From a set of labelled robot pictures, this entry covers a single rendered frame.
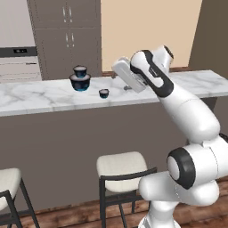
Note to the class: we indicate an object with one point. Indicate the white built-in oven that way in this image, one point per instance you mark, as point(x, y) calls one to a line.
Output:
point(17, 65)

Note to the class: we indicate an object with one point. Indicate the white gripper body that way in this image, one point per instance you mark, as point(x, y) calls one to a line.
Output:
point(126, 71)

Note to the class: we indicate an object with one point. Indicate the cream bar stool black frame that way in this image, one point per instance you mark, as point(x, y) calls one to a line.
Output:
point(9, 184)
point(121, 172)

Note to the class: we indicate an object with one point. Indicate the medium blue yogurt container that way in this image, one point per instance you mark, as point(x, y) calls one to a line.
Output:
point(80, 71)

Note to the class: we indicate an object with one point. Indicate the small blue yogurt container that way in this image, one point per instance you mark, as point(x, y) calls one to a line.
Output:
point(104, 93)

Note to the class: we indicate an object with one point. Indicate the grey kitchen island marble top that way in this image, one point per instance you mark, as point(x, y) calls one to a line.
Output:
point(59, 148)

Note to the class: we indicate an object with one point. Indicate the grey tall cupboard run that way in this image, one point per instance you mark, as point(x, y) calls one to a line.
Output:
point(68, 38)

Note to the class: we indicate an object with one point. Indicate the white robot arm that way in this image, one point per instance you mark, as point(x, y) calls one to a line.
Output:
point(190, 115)

